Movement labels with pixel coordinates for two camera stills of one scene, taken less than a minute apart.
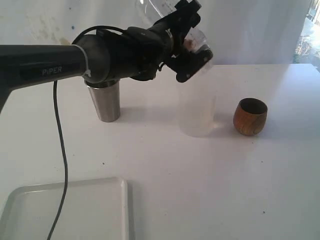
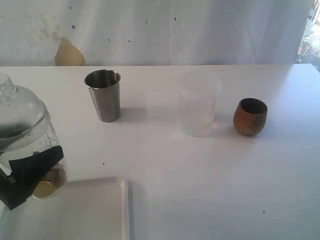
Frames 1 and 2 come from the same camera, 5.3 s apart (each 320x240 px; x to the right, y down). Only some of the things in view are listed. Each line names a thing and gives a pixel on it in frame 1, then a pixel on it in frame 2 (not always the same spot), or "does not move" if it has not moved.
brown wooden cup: (250, 116) does not move
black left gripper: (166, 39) → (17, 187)
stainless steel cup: (106, 99) does not move
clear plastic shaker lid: (194, 39) → (24, 116)
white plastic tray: (91, 209) does not move
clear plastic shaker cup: (148, 12) → (26, 128)
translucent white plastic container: (196, 102) does not move
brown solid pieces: (188, 44) → (54, 179)
